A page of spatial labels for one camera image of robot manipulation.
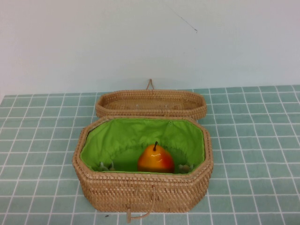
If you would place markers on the bright green fabric liner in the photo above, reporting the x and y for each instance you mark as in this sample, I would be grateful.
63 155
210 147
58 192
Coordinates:
131 136

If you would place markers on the orange red plastic pear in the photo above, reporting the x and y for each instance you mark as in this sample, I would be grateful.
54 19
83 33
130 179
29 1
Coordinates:
154 160

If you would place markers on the woven rattan basket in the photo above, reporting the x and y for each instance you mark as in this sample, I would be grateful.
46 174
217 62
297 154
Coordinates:
140 192

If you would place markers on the woven rattan basket lid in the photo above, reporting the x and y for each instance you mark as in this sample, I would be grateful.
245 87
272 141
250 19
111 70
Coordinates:
150 96

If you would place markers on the green checked tablecloth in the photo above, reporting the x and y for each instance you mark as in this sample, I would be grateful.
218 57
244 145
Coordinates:
35 140

